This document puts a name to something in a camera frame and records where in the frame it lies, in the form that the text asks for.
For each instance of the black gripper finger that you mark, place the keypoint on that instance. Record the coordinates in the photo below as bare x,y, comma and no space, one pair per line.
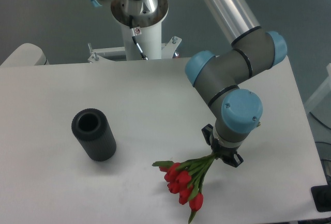
207,132
233,159

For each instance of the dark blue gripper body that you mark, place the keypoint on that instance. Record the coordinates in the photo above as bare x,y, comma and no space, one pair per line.
221,151

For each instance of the red tulip bouquet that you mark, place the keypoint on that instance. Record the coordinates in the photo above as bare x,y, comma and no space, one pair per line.
186,179

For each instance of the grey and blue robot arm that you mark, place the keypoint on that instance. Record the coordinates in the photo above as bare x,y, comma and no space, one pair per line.
216,78

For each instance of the black ribbed cylindrical vase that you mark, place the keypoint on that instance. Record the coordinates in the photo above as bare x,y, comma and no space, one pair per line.
91,128

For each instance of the black device at table edge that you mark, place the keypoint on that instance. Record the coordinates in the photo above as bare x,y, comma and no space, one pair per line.
321,197

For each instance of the white furniture at right edge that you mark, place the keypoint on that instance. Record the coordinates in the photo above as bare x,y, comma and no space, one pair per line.
319,94

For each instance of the white rounded chair back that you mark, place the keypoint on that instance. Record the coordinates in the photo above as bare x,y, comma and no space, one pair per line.
26,54

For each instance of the white metal base bracket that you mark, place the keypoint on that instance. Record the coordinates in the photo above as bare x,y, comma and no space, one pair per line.
168,51

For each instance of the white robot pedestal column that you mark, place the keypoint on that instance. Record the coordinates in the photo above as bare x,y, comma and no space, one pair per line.
140,22

